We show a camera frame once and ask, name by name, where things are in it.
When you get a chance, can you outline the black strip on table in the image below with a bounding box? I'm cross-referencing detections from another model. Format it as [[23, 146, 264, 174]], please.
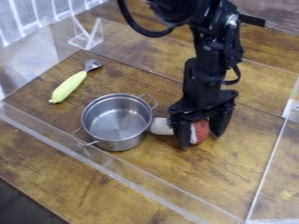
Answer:
[[239, 14, 267, 27]]

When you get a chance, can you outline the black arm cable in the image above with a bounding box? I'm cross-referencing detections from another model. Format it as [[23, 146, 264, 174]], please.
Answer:
[[116, 0, 176, 39]]

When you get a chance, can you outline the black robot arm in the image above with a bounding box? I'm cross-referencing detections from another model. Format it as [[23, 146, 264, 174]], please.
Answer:
[[148, 0, 243, 148]]

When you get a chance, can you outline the yellow handled metal tool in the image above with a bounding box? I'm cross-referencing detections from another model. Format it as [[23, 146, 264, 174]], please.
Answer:
[[48, 59, 103, 104]]

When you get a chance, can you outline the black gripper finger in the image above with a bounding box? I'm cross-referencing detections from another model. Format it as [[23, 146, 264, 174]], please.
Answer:
[[210, 108, 234, 137], [174, 121, 192, 149]]

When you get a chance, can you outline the silver metal pot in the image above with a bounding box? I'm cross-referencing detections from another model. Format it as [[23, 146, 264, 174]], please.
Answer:
[[72, 93, 158, 152]]

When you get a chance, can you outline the clear acrylic triangle bracket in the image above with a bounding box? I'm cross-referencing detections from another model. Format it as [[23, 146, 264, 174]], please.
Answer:
[[68, 17, 104, 50]]

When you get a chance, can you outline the red and white plush mushroom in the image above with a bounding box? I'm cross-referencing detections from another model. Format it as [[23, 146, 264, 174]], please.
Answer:
[[150, 117, 210, 144]]

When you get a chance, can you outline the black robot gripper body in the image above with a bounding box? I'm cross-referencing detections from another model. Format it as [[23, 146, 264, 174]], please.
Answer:
[[168, 58, 239, 128]]

